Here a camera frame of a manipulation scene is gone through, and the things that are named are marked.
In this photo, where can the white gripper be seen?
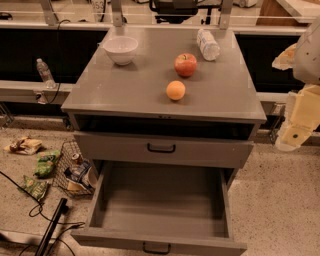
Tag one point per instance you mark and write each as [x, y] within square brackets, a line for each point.
[308, 60]

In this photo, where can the red apple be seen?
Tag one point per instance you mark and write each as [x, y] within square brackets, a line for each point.
[185, 64]

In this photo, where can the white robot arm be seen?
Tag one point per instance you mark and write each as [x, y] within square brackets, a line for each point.
[306, 62]

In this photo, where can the grey drawer cabinet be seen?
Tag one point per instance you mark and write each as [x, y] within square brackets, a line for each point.
[220, 101]

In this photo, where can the open bottom grey drawer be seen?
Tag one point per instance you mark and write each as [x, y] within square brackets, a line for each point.
[161, 210]

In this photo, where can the closed top grey drawer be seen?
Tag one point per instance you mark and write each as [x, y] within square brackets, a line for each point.
[164, 149]

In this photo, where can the clear plastic water bottle lying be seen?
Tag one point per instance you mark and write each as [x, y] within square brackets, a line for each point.
[208, 45]

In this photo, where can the orange fruit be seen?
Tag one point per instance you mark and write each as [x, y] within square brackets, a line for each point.
[175, 90]

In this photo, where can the black machine behind cabinet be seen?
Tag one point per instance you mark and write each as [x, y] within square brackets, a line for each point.
[177, 11]

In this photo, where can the white bowl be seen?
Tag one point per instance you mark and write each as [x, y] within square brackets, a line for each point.
[121, 49]

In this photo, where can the soda can in basket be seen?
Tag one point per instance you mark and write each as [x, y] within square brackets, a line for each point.
[76, 158]

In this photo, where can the upright plastic water bottle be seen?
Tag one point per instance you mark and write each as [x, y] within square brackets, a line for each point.
[45, 74]

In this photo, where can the green chip bag upper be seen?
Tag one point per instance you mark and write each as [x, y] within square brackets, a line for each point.
[46, 162]

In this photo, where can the green chip bag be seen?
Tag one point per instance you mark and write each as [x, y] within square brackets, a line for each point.
[46, 162]
[37, 189]

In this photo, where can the black bar on floor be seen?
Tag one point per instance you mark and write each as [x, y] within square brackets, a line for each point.
[51, 227]

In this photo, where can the green chip bag lower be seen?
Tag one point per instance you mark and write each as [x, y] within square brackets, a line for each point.
[37, 189]

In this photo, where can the brown snack bag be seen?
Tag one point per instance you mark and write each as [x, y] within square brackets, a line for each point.
[24, 146]

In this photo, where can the wire mesh basket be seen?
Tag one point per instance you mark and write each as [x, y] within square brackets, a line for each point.
[74, 179]

